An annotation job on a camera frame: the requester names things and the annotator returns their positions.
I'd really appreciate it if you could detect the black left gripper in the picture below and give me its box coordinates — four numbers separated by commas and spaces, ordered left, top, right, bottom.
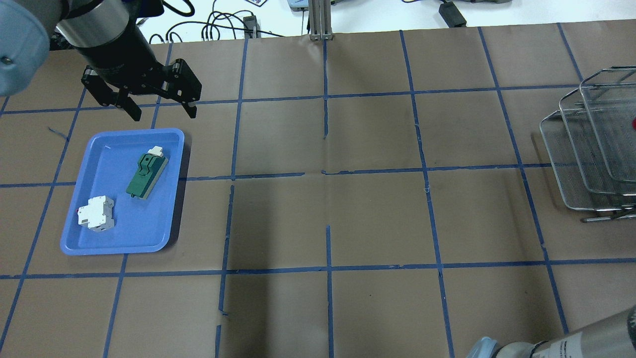
70, 22, 202, 122

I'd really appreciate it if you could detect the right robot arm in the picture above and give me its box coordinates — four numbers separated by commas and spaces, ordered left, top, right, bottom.
468, 306, 636, 358

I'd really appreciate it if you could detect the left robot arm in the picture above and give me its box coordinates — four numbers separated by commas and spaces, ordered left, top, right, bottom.
0, 0, 202, 121

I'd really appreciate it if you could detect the blue plastic tray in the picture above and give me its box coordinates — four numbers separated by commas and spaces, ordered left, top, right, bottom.
60, 128, 185, 256

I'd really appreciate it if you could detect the white circuit breaker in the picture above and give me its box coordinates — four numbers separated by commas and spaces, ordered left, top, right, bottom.
77, 195, 115, 233

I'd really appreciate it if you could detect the black power adapter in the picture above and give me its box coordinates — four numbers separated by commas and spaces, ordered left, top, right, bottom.
438, 0, 467, 28

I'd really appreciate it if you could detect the green electrical switch module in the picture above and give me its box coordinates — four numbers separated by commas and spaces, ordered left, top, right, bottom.
126, 146, 169, 199

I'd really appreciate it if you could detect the black cable bundle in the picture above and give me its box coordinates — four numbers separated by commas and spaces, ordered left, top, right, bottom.
149, 0, 285, 44

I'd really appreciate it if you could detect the aluminium profile post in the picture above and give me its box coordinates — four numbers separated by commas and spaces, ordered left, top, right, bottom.
308, 0, 333, 41

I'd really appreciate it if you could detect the wire mesh shelf rack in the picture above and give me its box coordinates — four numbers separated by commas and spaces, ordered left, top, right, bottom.
539, 66, 635, 222

